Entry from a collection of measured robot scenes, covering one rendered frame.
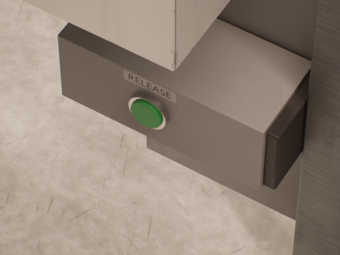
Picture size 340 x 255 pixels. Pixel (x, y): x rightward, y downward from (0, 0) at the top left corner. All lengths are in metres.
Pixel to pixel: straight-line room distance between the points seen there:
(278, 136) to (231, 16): 0.12
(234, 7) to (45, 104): 1.49
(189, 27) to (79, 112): 1.68
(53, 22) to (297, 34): 1.63
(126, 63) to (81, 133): 1.45
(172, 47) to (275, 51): 0.24
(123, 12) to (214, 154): 0.26
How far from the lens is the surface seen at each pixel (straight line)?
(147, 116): 1.48
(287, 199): 1.64
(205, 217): 2.81
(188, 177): 2.86
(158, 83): 1.46
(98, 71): 1.49
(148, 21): 1.25
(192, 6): 1.25
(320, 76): 1.41
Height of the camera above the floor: 2.32
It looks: 52 degrees down
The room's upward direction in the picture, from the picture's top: straight up
